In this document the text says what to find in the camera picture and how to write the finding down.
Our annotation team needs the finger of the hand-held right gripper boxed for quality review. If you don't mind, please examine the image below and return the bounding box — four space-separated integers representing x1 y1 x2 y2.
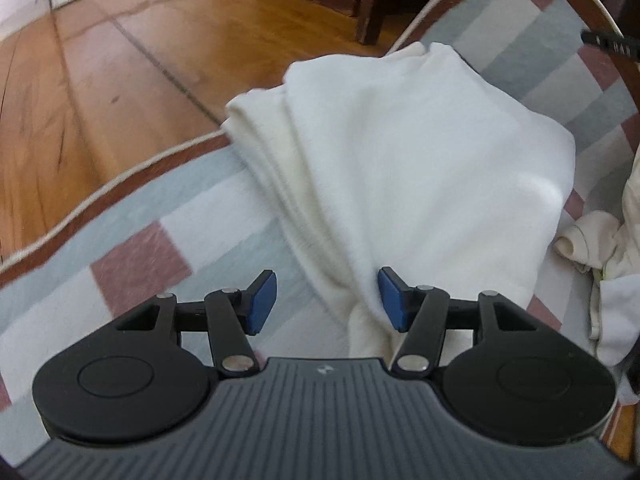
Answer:
581 30 640 63

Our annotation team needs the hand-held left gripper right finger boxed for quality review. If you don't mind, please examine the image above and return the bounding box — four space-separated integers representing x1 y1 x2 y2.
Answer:
378 266 536 377

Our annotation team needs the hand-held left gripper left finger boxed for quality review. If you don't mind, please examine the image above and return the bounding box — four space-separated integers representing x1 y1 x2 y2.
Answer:
117 270 277 376

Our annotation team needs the white zip jacket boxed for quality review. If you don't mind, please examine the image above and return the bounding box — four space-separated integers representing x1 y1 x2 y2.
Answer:
225 40 576 361

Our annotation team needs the dark brown garment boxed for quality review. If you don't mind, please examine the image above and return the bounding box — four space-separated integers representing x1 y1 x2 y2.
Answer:
617 335 640 411

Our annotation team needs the checkered rug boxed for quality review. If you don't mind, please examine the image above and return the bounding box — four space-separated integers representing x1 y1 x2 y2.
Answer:
0 0 640 466

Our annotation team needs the cream garment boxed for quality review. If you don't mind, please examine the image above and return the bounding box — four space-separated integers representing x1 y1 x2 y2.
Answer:
552 150 640 281

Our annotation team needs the white garment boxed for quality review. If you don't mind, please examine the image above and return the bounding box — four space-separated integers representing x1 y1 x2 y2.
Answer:
587 260 640 366

